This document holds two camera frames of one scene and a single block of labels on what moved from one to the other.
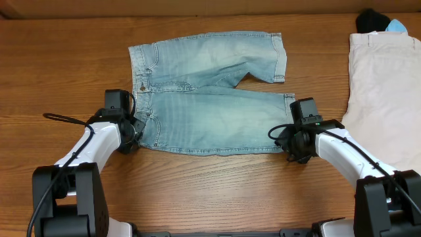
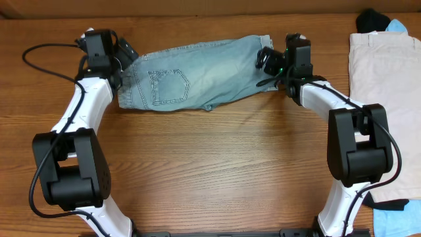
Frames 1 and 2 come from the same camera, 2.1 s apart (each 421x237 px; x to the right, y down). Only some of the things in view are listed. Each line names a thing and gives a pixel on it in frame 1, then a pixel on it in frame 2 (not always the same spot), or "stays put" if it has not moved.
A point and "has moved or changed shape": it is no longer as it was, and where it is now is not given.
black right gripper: [285, 142] -> [275, 61]
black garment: [370, 20] stays put
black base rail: [285, 232] stays put
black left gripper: [138, 126] -> [124, 50]
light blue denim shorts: [183, 87] has moved or changed shape
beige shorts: [383, 101] stays put
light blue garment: [395, 26] stays put
